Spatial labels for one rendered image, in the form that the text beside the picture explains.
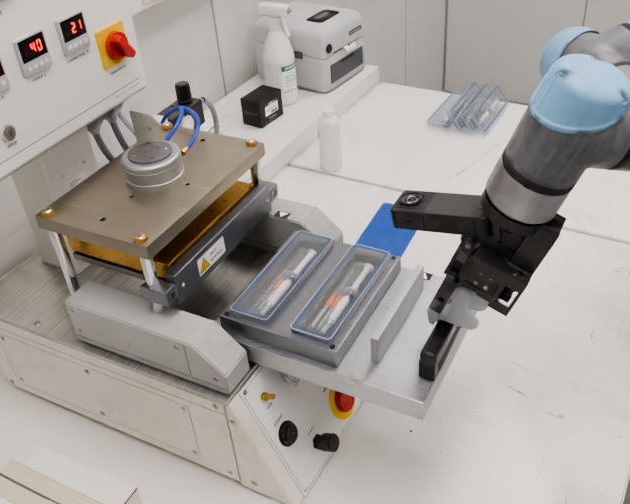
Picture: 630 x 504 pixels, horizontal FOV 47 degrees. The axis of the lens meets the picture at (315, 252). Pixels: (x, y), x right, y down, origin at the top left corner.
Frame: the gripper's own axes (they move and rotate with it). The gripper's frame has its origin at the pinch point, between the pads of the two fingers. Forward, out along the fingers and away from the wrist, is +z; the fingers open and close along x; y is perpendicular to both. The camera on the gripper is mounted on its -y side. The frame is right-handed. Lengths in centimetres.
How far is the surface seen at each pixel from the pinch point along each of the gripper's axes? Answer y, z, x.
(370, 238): -17, 33, 43
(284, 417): -9.7, 19.8, -10.9
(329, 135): -38, 31, 63
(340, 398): -5.0, 23.1, -1.2
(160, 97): -80, 42, 60
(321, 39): -56, 27, 91
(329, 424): -4.5, 25.0, -4.7
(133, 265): -35.7, 9.2, -10.2
